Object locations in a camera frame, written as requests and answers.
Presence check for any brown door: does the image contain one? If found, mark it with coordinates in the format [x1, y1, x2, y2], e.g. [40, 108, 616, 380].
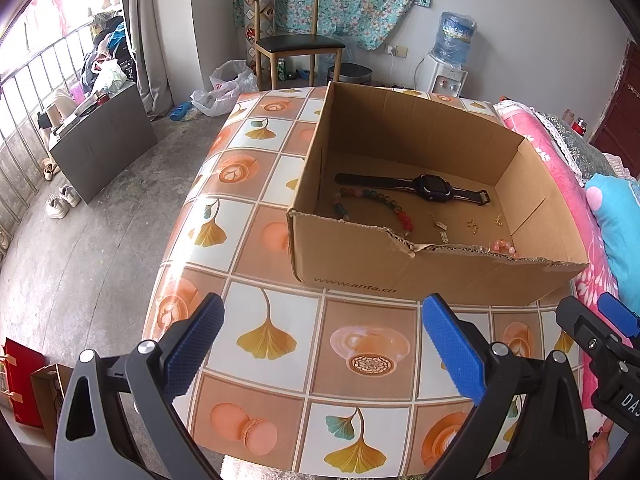
[594, 39, 640, 172]

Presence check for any leaf patterned tablecloth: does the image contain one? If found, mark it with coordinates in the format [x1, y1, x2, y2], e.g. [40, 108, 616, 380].
[142, 86, 592, 477]

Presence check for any multicolour beaded bracelet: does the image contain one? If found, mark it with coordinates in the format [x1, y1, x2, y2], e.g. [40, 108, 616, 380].
[332, 187, 415, 241]

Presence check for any blue water bottle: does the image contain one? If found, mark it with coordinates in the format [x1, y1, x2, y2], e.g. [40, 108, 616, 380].
[431, 11, 477, 69]

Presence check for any brown cardboard box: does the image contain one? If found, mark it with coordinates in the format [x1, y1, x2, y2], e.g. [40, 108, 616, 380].
[286, 81, 590, 307]

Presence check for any brown paper bag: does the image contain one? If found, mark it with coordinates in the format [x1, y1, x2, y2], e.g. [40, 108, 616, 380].
[30, 363, 75, 444]

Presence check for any purple black smartwatch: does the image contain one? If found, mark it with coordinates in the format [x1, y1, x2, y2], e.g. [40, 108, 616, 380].
[334, 172, 494, 207]

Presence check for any wooden chair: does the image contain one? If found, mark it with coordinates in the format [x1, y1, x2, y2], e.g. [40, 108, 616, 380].
[248, 0, 346, 92]

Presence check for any red paper bag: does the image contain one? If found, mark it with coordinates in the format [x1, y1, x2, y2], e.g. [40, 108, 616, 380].
[0, 338, 46, 429]

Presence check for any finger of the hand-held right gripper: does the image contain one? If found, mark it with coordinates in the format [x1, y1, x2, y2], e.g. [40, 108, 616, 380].
[598, 292, 640, 339]
[555, 295, 627, 377]

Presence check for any grey curtain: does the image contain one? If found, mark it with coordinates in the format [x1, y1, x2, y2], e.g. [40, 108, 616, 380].
[120, 0, 202, 122]

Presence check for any patterned tall panel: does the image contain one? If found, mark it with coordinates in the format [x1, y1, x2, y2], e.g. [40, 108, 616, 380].
[243, 0, 276, 72]

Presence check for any white plastic bag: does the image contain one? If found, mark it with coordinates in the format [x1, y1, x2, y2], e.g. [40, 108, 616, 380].
[190, 59, 260, 117]

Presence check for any pile of clothes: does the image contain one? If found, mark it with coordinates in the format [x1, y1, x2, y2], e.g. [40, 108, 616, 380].
[79, 10, 139, 97]

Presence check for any grey waste bin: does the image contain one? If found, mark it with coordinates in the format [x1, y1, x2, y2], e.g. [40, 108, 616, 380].
[327, 63, 374, 87]

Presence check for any grey lace blanket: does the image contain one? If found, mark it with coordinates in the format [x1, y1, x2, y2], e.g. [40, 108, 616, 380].
[531, 109, 632, 182]

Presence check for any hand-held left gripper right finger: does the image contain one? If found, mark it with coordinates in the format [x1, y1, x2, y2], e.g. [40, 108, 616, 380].
[421, 293, 592, 480]

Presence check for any person's right hand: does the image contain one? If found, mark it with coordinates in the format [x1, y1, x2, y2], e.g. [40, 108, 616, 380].
[586, 411, 618, 480]

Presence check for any grey cabinet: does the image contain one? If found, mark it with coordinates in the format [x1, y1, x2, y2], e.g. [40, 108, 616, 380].
[48, 81, 159, 205]

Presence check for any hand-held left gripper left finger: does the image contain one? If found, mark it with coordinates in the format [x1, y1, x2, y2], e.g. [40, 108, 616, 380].
[54, 292, 226, 480]

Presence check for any white water dispenser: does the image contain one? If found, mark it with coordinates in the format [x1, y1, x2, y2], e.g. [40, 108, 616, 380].
[416, 55, 470, 97]

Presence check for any blue pillow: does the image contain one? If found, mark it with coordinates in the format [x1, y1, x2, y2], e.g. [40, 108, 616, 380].
[584, 172, 640, 314]

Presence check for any pink floral blanket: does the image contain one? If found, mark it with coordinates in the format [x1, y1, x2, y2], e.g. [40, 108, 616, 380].
[494, 100, 637, 362]

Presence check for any metal balcony railing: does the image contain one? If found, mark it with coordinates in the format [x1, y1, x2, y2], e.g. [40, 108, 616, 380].
[0, 14, 97, 242]

